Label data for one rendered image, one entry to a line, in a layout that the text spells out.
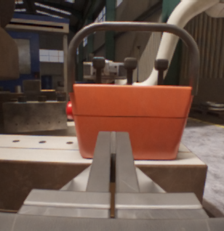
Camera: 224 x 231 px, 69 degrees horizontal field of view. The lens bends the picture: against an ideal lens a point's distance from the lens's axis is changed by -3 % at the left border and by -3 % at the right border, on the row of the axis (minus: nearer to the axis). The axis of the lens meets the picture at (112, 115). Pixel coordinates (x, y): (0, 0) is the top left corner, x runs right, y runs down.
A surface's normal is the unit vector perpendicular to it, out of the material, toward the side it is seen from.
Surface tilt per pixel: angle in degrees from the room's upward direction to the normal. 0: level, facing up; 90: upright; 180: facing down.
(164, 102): 97
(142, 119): 97
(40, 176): 90
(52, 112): 90
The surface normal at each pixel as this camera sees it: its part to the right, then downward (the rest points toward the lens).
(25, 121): 0.37, 0.18
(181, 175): -0.01, 0.18
